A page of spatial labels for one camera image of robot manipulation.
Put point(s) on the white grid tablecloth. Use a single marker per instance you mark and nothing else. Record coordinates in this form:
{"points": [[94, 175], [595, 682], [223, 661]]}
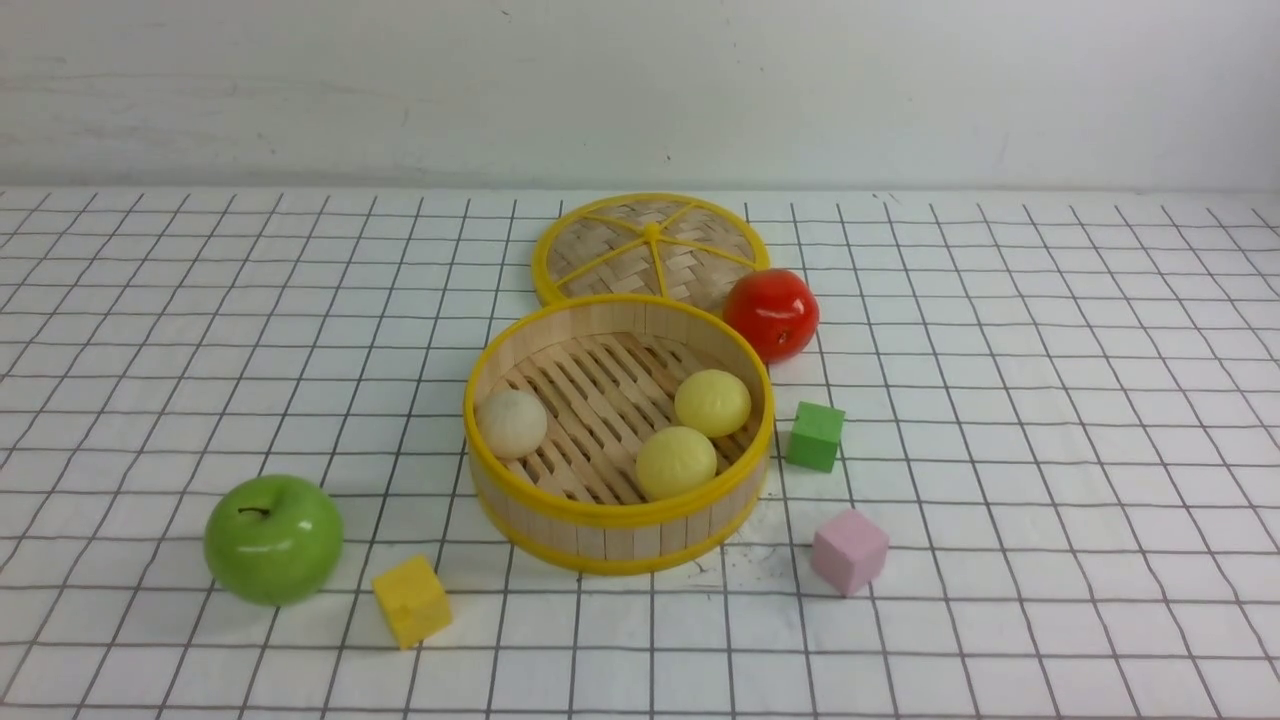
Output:
{"points": [[1061, 408]]}

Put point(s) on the woven steamer lid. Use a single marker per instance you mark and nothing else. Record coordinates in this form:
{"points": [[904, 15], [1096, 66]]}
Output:
{"points": [[655, 244]]}

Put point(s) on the white bun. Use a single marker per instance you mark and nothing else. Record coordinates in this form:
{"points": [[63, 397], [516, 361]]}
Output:
{"points": [[512, 423]]}

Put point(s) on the pink cube block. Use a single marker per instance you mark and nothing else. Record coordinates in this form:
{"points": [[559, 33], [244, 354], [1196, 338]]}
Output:
{"points": [[849, 551]]}

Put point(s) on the green apple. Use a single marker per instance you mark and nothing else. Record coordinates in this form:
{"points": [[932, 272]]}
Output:
{"points": [[274, 540]]}

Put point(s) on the green cube block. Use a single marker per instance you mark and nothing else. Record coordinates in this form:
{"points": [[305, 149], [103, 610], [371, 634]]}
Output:
{"points": [[815, 438]]}

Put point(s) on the yellow cube block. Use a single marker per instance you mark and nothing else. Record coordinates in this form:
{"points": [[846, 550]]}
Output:
{"points": [[413, 601]]}

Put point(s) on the bamboo steamer tray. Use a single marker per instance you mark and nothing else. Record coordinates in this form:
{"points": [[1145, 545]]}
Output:
{"points": [[607, 368]]}

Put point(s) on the red tomato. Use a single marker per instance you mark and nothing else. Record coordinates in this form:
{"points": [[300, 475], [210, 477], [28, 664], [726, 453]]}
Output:
{"points": [[775, 311]]}

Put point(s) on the pale yellow bun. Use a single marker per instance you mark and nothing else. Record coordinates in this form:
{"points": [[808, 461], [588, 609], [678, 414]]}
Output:
{"points": [[673, 461]]}

